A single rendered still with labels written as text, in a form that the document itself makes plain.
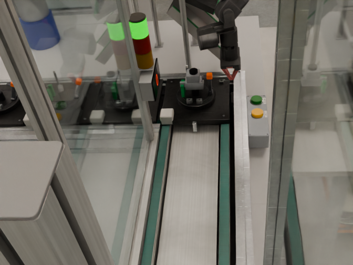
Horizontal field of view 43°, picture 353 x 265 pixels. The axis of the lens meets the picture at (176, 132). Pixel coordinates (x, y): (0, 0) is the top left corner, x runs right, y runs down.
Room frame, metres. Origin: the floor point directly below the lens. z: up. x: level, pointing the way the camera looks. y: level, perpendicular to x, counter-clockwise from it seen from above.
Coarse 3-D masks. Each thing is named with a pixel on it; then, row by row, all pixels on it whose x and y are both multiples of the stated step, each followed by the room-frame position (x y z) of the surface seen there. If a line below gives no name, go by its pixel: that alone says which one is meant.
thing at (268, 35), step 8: (264, 32) 1.78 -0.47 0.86; (272, 32) 1.77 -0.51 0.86; (264, 40) 1.72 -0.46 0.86; (272, 40) 1.71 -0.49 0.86; (264, 48) 1.65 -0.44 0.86; (272, 48) 1.64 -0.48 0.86; (264, 56) 1.59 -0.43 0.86; (272, 56) 1.59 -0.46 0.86; (264, 64) 1.54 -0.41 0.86; (272, 64) 1.53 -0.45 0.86; (264, 72) 1.48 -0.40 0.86; (272, 72) 1.48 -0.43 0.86; (264, 80) 1.43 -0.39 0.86; (272, 80) 1.42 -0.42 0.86; (272, 88) 1.37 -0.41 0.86; (272, 96) 1.32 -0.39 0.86
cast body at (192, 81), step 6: (186, 72) 1.26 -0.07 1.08; (192, 72) 1.24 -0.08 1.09; (198, 72) 1.25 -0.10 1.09; (186, 78) 1.23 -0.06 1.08; (192, 78) 1.23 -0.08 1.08; (198, 78) 1.22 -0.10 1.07; (180, 84) 1.25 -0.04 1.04; (186, 84) 1.23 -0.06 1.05; (192, 84) 1.23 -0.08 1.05; (198, 84) 1.22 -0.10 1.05
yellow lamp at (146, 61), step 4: (136, 56) 1.07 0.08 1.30; (140, 56) 1.06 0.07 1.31; (144, 56) 1.06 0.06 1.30; (148, 56) 1.06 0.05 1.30; (152, 56) 1.08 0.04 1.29; (140, 60) 1.06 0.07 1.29; (144, 60) 1.06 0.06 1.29; (148, 60) 1.06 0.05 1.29; (152, 60) 1.07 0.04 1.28; (140, 64) 1.06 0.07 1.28; (144, 64) 1.06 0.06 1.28; (148, 64) 1.06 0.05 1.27; (152, 64) 1.07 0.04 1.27; (140, 68) 1.06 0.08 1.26; (144, 68) 1.06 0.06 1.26
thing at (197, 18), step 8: (176, 0) 1.60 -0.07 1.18; (168, 8) 1.53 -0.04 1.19; (176, 8) 1.49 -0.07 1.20; (192, 8) 1.59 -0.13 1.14; (176, 16) 1.49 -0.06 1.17; (192, 16) 1.57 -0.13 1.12; (200, 16) 1.58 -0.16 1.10; (208, 16) 1.57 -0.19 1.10; (192, 24) 1.47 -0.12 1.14; (200, 24) 1.55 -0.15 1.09; (208, 24) 1.57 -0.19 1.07; (192, 32) 1.47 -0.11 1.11; (216, 48) 1.44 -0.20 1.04; (216, 56) 1.44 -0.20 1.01
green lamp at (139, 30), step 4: (144, 20) 1.07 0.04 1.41; (132, 24) 1.06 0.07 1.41; (136, 24) 1.06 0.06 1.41; (140, 24) 1.06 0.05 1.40; (144, 24) 1.07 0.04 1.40; (132, 28) 1.06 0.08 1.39; (136, 28) 1.06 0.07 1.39; (140, 28) 1.06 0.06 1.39; (144, 28) 1.07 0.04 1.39; (132, 32) 1.07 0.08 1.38; (136, 32) 1.06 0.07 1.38; (140, 32) 1.06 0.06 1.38; (144, 32) 1.06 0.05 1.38; (148, 32) 1.08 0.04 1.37; (132, 36) 1.07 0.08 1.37; (136, 36) 1.06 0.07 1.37; (140, 36) 1.06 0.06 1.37; (144, 36) 1.06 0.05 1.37
